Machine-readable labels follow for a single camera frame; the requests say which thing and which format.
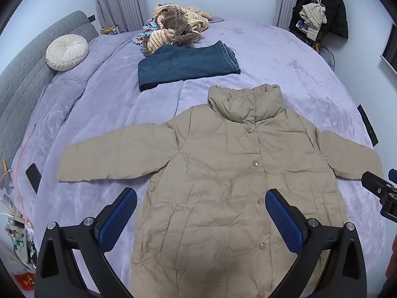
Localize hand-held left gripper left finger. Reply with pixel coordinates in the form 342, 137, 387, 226
35, 187, 138, 298

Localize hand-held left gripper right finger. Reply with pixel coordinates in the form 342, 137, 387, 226
266, 189, 376, 298

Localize beige puffer jacket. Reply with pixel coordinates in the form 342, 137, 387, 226
56, 84, 383, 298

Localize person's right forearm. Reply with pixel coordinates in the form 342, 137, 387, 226
386, 236, 397, 288

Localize pile of striped clothes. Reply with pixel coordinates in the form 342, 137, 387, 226
142, 4, 212, 57

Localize black phone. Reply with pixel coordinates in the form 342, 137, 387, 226
25, 164, 43, 193

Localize red packet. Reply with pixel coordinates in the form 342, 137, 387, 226
14, 271, 35, 291

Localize standing fan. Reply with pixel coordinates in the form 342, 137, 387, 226
320, 45, 337, 73

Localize purple plush bed blanket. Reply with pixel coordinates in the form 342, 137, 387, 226
9, 17, 388, 298

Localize folded blue jeans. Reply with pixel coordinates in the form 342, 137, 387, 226
138, 40, 242, 92

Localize round white cushion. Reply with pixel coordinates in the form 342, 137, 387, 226
45, 35, 89, 72

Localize hanging black coat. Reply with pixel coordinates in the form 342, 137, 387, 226
288, 0, 348, 40

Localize grey quilted headboard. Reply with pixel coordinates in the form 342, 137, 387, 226
0, 10, 99, 162

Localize hanging beige down jacket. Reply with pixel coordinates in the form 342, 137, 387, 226
298, 3, 328, 40

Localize colourful printed cloth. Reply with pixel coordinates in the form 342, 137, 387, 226
133, 19, 162, 56

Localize white curtain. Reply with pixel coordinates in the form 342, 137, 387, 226
90, 0, 146, 34
273, 0, 306, 31

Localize brown plush garment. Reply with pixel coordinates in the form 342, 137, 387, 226
157, 4, 203, 47

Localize orange cable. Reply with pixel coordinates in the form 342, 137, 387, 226
12, 123, 37, 224

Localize wall screen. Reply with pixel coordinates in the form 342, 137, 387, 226
380, 23, 397, 75

